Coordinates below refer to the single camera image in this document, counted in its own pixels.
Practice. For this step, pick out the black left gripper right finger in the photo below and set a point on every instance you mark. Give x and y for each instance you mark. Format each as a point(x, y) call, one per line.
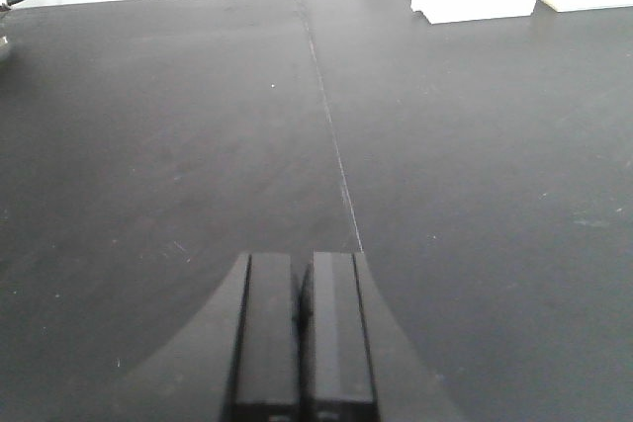
point(357, 362)

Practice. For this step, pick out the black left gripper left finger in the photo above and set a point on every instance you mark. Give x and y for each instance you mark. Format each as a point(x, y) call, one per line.
point(237, 358)

